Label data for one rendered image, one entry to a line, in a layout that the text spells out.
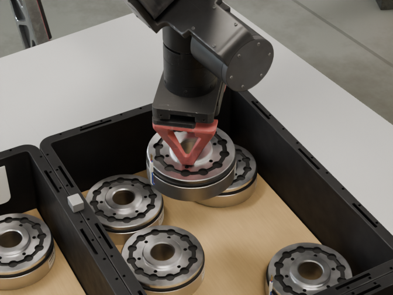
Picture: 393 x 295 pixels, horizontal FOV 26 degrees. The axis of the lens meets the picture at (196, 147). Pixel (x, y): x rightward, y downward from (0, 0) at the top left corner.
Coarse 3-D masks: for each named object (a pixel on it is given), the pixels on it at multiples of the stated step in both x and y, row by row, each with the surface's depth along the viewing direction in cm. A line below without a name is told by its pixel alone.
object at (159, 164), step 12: (180, 132) 100; (216, 132) 100; (156, 144) 99; (216, 144) 98; (228, 144) 98; (156, 156) 97; (168, 156) 97; (216, 156) 97; (228, 156) 97; (156, 168) 95; (168, 168) 96; (180, 168) 95; (192, 168) 95; (204, 168) 95; (216, 168) 95; (228, 168) 96; (180, 180) 94; (192, 180) 94; (204, 180) 94
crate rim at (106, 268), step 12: (0, 156) 108; (12, 156) 108; (36, 156) 108; (48, 168) 106; (48, 180) 104; (60, 192) 103; (60, 204) 101; (72, 216) 99; (84, 228) 98; (84, 240) 96; (96, 252) 95; (96, 264) 94; (108, 264) 94; (108, 276) 92; (120, 288) 91
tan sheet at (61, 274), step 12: (36, 216) 114; (60, 252) 109; (60, 264) 107; (48, 276) 106; (60, 276) 106; (72, 276) 106; (24, 288) 104; (36, 288) 104; (48, 288) 104; (60, 288) 104; (72, 288) 104
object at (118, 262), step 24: (240, 96) 118; (120, 120) 113; (264, 120) 114; (48, 144) 110; (288, 144) 110; (312, 168) 106; (72, 192) 103; (336, 192) 103; (360, 216) 99; (96, 240) 97; (384, 240) 96; (120, 264) 94; (384, 264) 94; (336, 288) 91
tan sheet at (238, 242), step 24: (264, 192) 117; (168, 216) 114; (192, 216) 114; (216, 216) 114; (240, 216) 114; (264, 216) 114; (288, 216) 114; (216, 240) 110; (240, 240) 110; (264, 240) 110; (288, 240) 110; (312, 240) 110; (216, 264) 107; (240, 264) 107; (264, 264) 107; (216, 288) 104; (240, 288) 104; (264, 288) 104
